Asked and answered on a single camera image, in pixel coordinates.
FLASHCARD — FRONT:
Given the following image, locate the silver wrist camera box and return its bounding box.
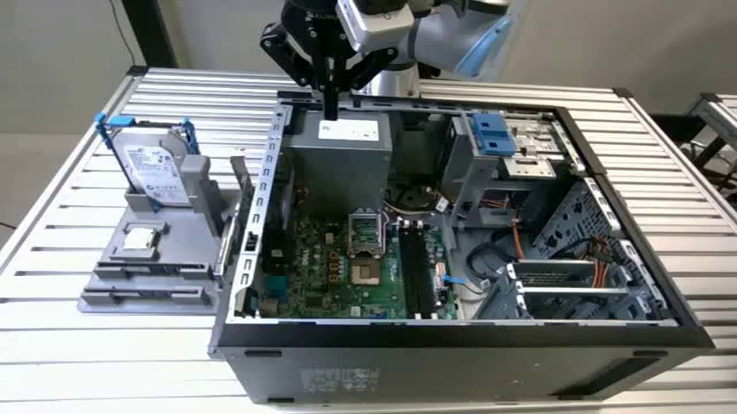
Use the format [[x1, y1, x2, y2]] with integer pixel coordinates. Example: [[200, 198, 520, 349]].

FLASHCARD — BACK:
[[335, 0, 415, 53]]

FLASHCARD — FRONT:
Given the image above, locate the black cooler fan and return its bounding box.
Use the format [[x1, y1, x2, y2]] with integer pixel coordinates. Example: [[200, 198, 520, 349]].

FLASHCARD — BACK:
[[384, 183, 450, 215]]

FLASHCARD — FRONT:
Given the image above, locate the CPU socket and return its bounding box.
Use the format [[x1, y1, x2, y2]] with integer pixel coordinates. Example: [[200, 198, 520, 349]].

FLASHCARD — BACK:
[[348, 256, 385, 286]]

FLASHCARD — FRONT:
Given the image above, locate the grey metal drive cage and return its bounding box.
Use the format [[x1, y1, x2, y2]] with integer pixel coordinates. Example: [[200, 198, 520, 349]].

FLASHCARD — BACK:
[[446, 112, 576, 228]]

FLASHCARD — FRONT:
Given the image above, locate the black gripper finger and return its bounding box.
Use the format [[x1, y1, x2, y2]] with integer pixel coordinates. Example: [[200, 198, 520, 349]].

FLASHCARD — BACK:
[[331, 47, 399, 121], [257, 23, 335, 121]]

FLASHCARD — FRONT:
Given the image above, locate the thin orange wire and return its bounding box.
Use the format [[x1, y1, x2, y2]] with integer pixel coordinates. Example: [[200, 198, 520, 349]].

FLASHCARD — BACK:
[[508, 217, 528, 262]]

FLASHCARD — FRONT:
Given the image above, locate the black RAM slot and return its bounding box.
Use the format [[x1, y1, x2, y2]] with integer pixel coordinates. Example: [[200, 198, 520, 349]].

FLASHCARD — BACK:
[[397, 220, 420, 320], [413, 220, 439, 320]]

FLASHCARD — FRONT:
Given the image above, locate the metal frame side table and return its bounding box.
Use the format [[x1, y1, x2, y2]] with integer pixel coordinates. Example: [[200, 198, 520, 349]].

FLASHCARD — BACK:
[[648, 91, 737, 191]]

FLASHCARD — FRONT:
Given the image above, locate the metal socket cover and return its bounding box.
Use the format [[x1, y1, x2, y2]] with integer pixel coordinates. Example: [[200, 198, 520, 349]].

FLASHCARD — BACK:
[[347, 208, 385, 256]]

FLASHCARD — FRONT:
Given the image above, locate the hard disk in blue carrier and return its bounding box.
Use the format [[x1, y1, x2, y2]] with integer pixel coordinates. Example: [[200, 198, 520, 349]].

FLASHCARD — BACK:
[[93, 110, 200, 208]]

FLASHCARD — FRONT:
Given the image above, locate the black looped cable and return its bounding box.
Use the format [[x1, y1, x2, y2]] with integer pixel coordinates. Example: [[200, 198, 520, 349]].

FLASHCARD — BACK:
[[464, 241, 519, 281]]

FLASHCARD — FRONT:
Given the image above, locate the grey parts rack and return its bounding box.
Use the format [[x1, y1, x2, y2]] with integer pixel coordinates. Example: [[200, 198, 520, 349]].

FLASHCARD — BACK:
[[76, 154, 241, 315]]

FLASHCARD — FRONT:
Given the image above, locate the orange wire bundle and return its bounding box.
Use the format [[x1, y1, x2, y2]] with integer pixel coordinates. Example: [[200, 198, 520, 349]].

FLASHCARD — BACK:
[[586, 235, 611, 289]]

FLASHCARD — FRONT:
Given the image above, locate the black vertical post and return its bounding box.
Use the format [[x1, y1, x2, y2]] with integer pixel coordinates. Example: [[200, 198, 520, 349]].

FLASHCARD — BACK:
[[120, 0, 179, 69]]

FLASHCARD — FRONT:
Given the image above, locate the grey metal disk bay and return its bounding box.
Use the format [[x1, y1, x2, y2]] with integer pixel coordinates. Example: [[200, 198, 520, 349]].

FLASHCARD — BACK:
[[476, 258, 656, 320]]

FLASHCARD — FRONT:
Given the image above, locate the grey power supply unit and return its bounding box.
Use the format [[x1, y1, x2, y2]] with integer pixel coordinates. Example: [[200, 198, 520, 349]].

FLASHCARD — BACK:
[[280, 110, 396, 216]]

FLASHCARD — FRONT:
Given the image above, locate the blue plastic drive latch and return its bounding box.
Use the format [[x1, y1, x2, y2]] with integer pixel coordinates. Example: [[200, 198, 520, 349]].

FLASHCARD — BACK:
[[468, 112, 516, 157]]

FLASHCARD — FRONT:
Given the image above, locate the green motherboard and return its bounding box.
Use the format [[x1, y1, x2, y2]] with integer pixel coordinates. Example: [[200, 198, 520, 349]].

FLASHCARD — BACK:
[[255, 210, 462, 320]]

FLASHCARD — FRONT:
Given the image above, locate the black open PC case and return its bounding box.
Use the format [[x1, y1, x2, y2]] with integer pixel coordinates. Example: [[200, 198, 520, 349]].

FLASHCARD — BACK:
[[205, 89, 715, 405]]

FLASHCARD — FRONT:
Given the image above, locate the silver CPU chip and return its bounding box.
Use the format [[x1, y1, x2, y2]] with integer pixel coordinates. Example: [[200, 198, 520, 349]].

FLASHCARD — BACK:
[[121, 227, 156, 250]]

